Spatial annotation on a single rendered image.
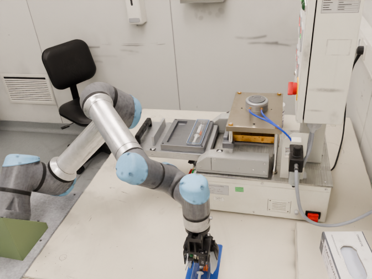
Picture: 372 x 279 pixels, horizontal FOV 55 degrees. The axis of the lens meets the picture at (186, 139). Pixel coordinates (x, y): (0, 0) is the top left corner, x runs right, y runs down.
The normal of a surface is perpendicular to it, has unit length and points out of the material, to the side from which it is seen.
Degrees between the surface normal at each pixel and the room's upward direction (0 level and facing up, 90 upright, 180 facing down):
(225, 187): 90
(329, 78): 90
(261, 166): 90
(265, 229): 0
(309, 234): 0
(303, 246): 0
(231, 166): 90
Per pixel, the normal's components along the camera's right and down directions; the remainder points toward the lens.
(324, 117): -0.24, 0.53
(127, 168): -0.62, -0.28
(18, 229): 0.97, 0.07
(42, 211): -0.07, -0.84
